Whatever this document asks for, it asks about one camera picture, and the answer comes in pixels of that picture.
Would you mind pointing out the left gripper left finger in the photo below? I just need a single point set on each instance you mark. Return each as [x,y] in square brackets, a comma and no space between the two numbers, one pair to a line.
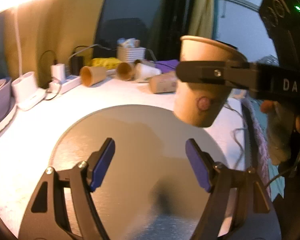
[46,217]

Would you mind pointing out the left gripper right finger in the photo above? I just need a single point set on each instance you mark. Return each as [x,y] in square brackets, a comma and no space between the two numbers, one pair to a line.
[254,216]

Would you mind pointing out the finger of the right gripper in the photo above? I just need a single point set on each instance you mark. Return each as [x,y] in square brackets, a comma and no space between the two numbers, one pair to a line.
[208,72]

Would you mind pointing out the printed brown paper cup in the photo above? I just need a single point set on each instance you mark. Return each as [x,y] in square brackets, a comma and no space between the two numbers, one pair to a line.
[198,104]

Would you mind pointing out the printed lying paper cup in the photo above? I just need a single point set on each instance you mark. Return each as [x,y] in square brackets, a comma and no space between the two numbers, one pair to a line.
[163,83]

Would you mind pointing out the white paper cup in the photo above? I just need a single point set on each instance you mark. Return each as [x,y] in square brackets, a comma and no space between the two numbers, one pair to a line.
[144,72]

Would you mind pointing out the plain brown paper cup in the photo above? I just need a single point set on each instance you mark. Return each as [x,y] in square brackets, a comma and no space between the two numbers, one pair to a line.
[92,75]

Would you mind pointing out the right hand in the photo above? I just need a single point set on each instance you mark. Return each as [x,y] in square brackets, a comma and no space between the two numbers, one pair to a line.
[288,120]

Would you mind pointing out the purple cloth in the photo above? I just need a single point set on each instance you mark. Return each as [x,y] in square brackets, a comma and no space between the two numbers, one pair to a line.
[166,66]

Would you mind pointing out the right yellow curtain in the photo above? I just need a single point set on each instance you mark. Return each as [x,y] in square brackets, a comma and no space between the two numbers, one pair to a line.
[202,18]

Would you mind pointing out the yellow curtain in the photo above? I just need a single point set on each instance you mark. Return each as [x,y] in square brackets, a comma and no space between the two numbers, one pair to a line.
[55,26]
[202,18]

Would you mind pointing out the round grey placemat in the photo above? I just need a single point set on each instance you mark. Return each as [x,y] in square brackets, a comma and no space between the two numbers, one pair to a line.
[150,190]

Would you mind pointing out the white plastic basket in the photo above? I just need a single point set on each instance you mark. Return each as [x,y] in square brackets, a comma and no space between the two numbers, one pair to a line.
[130,54]

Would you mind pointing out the yellow snack bag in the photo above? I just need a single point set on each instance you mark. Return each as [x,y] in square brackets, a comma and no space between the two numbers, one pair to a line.
[108,63]

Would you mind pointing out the purple bowl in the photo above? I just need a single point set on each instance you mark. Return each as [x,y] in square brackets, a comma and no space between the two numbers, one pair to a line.
[5,97]

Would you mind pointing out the black power adapter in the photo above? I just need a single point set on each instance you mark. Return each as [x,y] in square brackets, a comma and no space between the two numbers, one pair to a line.
[76,63]

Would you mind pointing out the white power strip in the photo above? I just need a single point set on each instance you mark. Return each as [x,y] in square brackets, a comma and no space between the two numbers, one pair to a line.
[58,87]

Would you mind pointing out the white charger plug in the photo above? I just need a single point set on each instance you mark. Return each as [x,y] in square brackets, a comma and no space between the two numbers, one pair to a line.
[58,72]

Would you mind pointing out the white desk lamp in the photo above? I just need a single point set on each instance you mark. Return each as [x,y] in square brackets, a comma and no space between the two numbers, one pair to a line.
[25,89]

